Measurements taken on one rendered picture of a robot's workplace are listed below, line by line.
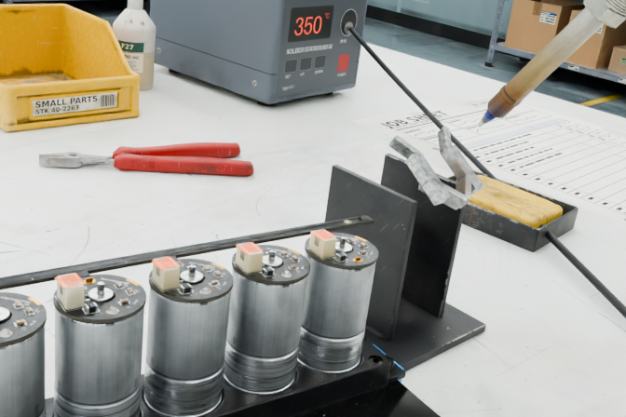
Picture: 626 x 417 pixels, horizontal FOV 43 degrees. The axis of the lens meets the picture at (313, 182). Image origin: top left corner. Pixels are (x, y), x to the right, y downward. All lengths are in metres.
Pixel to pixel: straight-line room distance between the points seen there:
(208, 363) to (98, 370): 0.03
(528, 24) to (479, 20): 0.74
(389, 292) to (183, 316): 0.12
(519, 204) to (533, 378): 0.16
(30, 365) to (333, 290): 0.10
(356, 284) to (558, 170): 0.36
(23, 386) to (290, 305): 0.08
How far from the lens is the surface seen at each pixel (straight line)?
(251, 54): 0.63
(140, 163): 0.49
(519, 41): 4.80
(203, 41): 0.67
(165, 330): 0.24
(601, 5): 0.27
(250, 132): 0.58
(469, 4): 5.49
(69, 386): 0.24
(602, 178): 0.61
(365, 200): 0.32
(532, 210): 0.47
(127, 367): 0.23
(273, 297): 0.25
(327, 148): 0.56
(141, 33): 0.65
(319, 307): 0.27
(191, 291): 0.24
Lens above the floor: 0.93
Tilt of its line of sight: 21 degrees down
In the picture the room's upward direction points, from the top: 7 degrees clockwise
